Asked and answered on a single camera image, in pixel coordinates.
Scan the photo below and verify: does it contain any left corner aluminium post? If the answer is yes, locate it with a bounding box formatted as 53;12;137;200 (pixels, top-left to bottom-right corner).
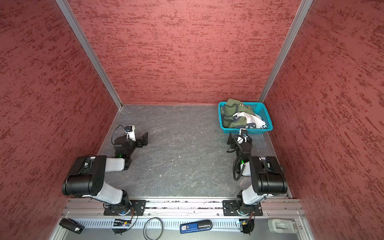
56;0;124;110

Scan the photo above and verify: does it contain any left circuit board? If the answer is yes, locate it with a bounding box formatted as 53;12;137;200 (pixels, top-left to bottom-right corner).
112;219;133;235

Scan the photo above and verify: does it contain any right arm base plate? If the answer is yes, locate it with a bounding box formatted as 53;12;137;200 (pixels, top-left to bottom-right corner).
223;200;263;217

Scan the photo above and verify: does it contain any grey white device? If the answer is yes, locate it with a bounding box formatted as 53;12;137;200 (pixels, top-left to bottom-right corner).
267;219;298;234

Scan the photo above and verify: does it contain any right corner aluminium post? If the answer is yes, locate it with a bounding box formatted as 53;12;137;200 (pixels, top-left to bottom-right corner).
258;0;313;103

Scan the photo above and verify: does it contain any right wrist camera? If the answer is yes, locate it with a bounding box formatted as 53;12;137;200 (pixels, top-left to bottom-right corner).
239;129;248;138

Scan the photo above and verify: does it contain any black box device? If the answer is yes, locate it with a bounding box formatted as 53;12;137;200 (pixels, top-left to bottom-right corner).
59;219;85;234

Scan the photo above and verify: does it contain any green tank top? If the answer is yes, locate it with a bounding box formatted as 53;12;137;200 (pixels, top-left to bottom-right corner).
220;99;256;129

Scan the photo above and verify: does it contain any aluminium rail frame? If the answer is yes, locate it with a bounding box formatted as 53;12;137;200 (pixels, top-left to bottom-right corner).
60;197;315;240

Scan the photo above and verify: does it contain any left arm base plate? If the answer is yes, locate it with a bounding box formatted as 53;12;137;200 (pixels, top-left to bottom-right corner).
104;200;147;217

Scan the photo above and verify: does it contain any teal plastic basket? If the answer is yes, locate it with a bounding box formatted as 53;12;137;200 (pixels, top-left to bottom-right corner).
218;102;273;135

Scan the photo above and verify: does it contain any corner aluminium post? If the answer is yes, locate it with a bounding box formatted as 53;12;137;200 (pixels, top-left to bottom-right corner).
258;0;313;103
56;0;124;110

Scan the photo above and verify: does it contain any right circuit board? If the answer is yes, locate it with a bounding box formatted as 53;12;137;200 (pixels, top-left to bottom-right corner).
239;219;255;235

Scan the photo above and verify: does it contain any circuit board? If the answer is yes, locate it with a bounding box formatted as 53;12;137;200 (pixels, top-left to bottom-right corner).
239;219;255;235
112;219;133;235

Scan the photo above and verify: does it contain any black cable loop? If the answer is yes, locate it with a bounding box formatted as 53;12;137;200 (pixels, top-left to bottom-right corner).
143;217;164;240

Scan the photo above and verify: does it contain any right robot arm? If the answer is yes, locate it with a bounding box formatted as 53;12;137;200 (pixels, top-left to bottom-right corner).
223;131;288;217

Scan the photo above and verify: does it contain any blue black device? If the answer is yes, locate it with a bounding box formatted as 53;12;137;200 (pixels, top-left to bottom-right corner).
180;220;213;234

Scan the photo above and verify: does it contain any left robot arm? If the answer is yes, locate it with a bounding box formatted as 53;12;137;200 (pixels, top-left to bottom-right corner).
62;133;149;216

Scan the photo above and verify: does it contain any white tank top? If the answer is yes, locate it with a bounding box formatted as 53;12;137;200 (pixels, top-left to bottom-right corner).
232;112;268;129

